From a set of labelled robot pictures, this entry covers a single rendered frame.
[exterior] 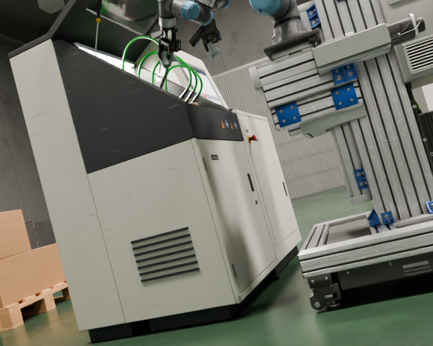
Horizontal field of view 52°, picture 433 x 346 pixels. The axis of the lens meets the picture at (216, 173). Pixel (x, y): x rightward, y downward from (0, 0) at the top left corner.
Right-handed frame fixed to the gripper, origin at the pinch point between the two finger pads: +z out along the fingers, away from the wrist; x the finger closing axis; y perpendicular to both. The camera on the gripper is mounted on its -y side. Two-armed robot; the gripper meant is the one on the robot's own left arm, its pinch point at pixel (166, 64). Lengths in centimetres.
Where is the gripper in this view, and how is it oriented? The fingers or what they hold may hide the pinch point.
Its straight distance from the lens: 224.8
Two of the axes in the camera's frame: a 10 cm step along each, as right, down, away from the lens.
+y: 6.8, 4.8, -5.6
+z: -0.3, 7.8, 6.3
